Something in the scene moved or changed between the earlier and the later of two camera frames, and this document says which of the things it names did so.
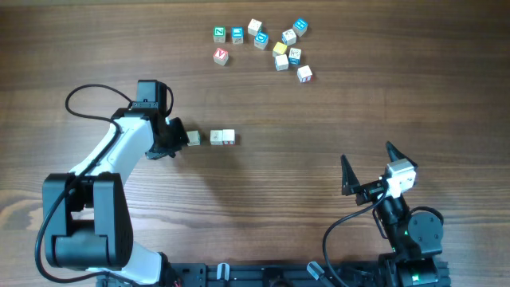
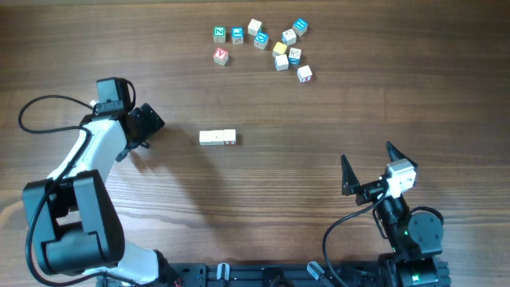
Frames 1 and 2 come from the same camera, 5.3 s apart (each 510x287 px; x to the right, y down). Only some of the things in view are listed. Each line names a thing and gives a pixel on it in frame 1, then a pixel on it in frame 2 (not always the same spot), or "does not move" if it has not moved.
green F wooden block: (194, 136) -> (207, 138)
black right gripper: (351, 185) does not move
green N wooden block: (216, 137) does not move
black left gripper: (182, 139) -> (151, 122)
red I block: (229, 136) does not move
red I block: (304, 74) does not move
